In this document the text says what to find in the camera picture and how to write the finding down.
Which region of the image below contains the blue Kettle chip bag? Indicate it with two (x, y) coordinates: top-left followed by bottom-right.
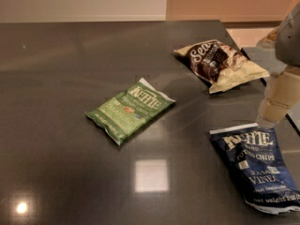
(210, 123), (300, 215)

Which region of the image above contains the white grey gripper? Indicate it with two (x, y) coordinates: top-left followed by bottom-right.
(257, 2), (300, 125)

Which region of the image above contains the green jalapeno chip bag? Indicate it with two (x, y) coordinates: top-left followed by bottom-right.
(86, 78), (174, 145)

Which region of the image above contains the brown and cream chip bag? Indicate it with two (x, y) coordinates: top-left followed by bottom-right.
(174, 39), (269, 94)

